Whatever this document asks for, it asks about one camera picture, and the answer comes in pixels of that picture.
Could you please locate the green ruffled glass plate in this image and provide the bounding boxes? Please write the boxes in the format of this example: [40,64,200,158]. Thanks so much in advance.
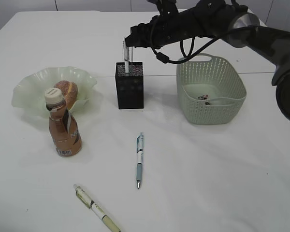
[12,66,97,118]

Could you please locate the sugared bread bun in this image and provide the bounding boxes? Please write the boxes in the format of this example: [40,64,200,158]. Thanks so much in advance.
[54,80,78,110]

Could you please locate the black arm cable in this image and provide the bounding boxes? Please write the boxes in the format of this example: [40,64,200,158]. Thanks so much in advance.
[149,26,257,65]

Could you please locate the grey black click pen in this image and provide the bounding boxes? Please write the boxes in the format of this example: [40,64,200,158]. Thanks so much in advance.
[123,37,133,75]

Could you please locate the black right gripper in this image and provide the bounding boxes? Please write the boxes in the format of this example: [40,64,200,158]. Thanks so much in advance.
[125,9,201,48]

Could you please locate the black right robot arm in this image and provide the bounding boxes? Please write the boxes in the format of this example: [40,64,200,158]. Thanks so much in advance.
[125,0,290,121]

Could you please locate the blue grey click pen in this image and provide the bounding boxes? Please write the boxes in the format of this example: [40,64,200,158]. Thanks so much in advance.
[136,132,144,189]

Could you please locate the brown coffee drink bottle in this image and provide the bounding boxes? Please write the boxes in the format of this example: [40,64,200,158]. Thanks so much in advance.
[44,87,82,157]

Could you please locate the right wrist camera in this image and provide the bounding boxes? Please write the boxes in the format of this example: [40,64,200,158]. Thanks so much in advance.
[147,0,178,15]

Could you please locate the white green pen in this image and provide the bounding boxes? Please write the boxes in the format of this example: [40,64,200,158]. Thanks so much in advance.
[73,184,121,232]

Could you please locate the black mesh pen holder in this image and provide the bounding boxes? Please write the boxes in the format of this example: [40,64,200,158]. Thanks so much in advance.
[115,62,144,110]

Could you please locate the light green woven basket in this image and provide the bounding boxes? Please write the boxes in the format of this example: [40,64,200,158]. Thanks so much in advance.
[176,53,247,125]

